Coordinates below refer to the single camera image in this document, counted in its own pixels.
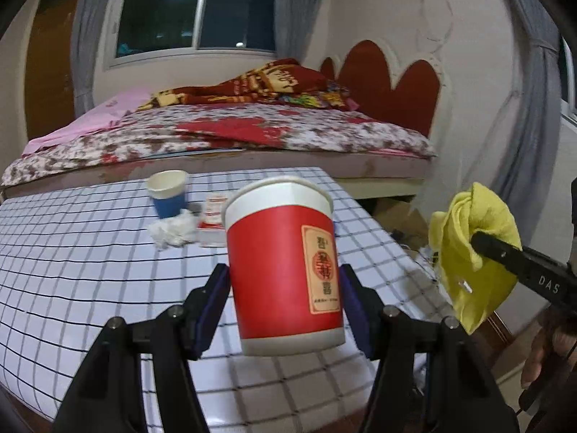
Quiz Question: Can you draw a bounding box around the bed with red headboard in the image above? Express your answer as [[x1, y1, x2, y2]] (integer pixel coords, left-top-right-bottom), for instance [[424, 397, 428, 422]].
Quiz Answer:
[[0, 40, 452, 201]]

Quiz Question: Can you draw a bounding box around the red paper cup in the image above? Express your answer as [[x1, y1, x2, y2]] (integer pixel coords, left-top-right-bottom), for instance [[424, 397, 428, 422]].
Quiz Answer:
[[224, 176, 347, 356]]

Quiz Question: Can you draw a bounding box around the wooden door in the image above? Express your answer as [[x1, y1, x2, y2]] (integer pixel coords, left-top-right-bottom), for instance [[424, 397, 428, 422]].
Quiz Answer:
[[22, 0, 91, 138]]

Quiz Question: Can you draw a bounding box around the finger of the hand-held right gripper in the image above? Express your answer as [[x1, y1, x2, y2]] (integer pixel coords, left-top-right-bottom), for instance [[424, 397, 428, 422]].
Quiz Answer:
[[471, 230, 531, 281]]

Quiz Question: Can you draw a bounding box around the white checkered tablecloth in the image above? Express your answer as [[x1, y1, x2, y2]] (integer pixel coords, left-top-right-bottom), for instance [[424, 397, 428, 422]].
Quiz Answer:
[[0, 167, 456, 420]]

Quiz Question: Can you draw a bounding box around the white tissue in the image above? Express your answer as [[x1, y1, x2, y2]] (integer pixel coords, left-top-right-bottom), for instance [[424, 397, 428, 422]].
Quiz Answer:
[[149, 209, 201, 250]]

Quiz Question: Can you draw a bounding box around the floral bedsheet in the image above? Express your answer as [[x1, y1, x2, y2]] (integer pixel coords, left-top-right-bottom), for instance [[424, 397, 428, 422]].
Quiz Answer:
[[0, 104, 438, 188]]

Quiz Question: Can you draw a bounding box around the person's right hand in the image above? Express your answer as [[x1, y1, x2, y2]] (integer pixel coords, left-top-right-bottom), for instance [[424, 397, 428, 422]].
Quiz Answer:
[[520, 311, 577, 389]]

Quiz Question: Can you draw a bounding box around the aluminium framed window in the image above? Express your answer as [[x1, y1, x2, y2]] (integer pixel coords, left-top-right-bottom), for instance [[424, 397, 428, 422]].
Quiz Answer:
[[556, 36, 577, 122]]

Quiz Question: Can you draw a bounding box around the pink sheet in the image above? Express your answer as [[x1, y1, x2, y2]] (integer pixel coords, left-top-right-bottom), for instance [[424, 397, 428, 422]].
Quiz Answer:
[[22, 88, 154, 156]]

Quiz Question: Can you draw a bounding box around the large sliding window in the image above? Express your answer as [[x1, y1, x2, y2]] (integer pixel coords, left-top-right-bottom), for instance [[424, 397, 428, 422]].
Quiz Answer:
[[106, 0, 278, 68]]

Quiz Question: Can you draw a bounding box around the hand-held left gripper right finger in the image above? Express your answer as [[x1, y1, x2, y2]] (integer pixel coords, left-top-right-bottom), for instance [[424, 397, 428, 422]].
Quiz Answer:
[[338, 262, 521, 433]]

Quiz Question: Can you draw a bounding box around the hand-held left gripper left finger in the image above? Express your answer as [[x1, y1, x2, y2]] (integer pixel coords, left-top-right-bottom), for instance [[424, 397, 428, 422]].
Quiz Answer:
[[52, 262, 232, 433]]

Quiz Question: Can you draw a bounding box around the red white small carton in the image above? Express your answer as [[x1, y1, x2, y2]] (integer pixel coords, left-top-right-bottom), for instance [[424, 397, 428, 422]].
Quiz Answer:
[[199, 194, 230, 248]]

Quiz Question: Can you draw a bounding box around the yellow cloth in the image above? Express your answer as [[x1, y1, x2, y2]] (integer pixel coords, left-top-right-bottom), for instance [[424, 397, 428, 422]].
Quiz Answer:
[[428, 183, 524, 335]]

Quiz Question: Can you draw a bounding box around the large cardboard box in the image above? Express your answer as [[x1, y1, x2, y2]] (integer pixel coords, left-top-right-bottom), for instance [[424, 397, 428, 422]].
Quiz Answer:
[[374, 196, 429, 235]]

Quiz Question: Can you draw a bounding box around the tied grey curtain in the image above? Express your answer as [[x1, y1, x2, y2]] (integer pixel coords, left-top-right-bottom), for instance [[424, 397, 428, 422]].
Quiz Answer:
[[493, 0, 564, 199]]

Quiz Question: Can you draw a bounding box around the red patterned blanket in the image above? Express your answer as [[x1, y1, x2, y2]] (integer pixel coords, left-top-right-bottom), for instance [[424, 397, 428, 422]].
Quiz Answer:
[[137, 58, 361, 111]]

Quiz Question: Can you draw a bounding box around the small blue paper cup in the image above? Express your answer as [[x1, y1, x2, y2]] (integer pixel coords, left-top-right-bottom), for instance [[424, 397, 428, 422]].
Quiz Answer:
[[148, 170, 188, 218]]

